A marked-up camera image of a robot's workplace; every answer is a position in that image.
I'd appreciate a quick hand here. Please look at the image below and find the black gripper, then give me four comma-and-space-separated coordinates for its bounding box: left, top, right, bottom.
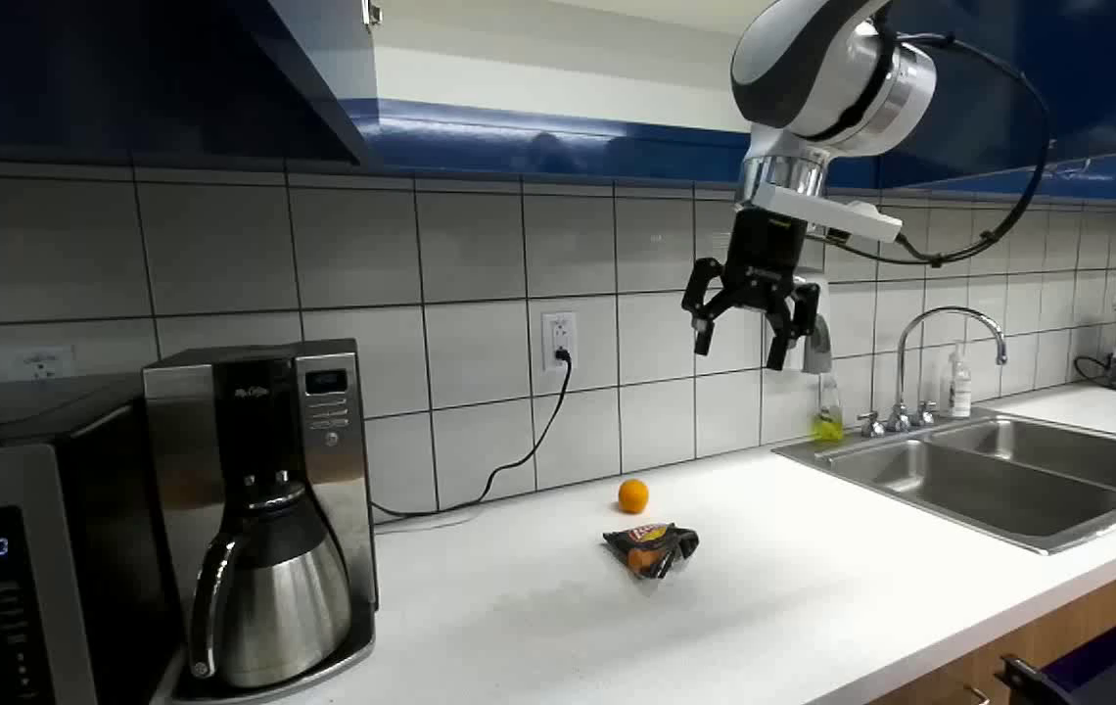
677, 203, 828, 376

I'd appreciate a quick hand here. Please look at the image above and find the blue cabinet door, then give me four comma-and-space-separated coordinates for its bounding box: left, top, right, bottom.
0, 0, 372, 169
876, 0, 1116, 190

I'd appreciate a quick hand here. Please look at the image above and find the wooden base cabinet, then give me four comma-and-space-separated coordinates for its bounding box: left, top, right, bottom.
843, 546, 1116, 705

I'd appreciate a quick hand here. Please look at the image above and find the yellow dish soap bottle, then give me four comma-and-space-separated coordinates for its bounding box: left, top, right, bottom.
808, 370, 850, 452

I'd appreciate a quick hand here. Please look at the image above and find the chrome sink faucet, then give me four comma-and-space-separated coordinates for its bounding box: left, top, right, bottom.
858, 301, 1016, 439

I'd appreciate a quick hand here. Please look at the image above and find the orange fruit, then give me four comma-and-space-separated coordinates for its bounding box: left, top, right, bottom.
615, 473, 654, 516

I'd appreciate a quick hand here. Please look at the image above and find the small white bottle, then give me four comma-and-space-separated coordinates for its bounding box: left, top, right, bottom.
944, 349, 980, 425

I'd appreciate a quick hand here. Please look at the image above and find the stainless steel double sink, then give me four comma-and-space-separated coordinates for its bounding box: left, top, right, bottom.
782, 407, 1116, 557

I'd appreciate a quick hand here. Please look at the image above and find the black steel coffee maker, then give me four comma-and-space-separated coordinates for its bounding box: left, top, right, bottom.
142, 339, 382, 702

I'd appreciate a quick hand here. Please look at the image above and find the dark blue drawer item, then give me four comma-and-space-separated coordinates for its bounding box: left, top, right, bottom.
993, 610, 1116, 705

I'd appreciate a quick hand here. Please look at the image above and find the stainless steel carafe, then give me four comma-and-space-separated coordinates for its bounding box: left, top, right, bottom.
184, 486, 362, 694

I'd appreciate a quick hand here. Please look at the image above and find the white wall outlet with plug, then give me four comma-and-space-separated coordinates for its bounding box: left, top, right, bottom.
538, 309, 585, 396

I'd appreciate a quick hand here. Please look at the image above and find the black power cord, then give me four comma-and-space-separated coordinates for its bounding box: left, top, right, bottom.
369, 345, 578, 527

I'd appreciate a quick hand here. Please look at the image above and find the blue wall cabinet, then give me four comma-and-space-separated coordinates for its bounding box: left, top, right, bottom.
240, 0, 1116, 207

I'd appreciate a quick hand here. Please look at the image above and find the black robot wrist cable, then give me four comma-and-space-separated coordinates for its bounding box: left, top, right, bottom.
828, 33, 1056, 271

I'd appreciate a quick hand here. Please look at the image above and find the white empty wall outlet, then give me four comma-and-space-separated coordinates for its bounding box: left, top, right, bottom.
16, 345, 73, 390

